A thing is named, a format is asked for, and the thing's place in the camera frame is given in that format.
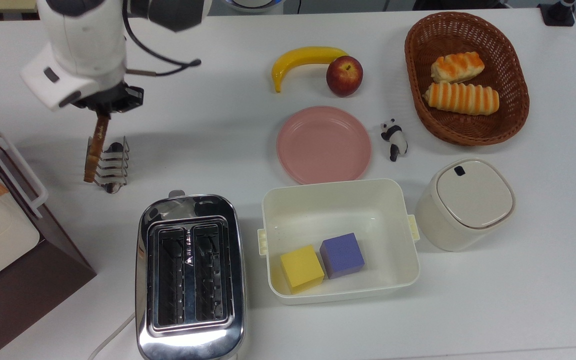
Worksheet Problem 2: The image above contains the long striped bread roll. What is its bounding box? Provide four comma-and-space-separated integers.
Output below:
422, 81, 500, 117

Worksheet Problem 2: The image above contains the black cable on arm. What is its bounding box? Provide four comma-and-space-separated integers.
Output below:
122, 0, 202, 77

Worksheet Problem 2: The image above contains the yellow cube block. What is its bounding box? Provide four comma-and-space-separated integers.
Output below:
280, 244, 326, 295

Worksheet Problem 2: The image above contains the pink round plate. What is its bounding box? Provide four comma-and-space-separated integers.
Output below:
276, 105, 372, 186

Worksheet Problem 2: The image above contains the short orange glazed bread roll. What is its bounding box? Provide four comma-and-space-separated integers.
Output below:
430, 51, 486, 84

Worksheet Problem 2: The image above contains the white oven door handle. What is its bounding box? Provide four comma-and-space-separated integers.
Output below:
0, 130, 49, 220

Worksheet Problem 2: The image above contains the panda figurine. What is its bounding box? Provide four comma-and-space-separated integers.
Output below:
380, 118, 409, 163

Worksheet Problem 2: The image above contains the metal wire toast rack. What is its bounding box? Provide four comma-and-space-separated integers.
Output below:
86, 136, 132, 195

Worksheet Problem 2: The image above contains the black camera stand pole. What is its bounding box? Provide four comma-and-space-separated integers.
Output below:
537, 0, 576, 27

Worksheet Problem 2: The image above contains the white plastic container box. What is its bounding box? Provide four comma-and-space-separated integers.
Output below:
257, 178, 422, 306

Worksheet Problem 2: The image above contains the yellow banana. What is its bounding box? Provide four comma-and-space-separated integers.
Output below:
271, 46, 350, 94

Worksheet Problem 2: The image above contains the brown wicker basket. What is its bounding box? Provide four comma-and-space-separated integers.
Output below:
404, 11, 531, 147

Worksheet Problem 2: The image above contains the purple cube block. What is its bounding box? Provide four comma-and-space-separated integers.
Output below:
319, 232, 366, 280

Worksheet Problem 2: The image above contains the white toaster power cord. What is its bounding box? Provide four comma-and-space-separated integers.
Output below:
87, 312, 137, 360

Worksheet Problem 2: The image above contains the red apple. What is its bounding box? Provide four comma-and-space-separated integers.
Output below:
325, 55, 364, 98

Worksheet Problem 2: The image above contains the cream desktop bin with lid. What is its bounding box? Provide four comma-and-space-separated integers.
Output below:
414, 158, 517, 253

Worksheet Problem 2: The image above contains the chrome and cream toaster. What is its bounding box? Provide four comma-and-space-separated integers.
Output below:
135, 189, 247, 360

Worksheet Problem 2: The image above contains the white round base blue ring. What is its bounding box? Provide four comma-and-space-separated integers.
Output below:
222, 0, 287, 14

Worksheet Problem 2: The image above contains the white gripper black mount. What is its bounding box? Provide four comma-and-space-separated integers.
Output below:
20, 42, 145, 120

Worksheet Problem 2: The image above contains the dark brown oven appliance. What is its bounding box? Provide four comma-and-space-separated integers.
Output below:
0, 117, 97, 360

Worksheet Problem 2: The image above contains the toast bread slice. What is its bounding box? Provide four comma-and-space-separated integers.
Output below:
83, 112, 112, 184

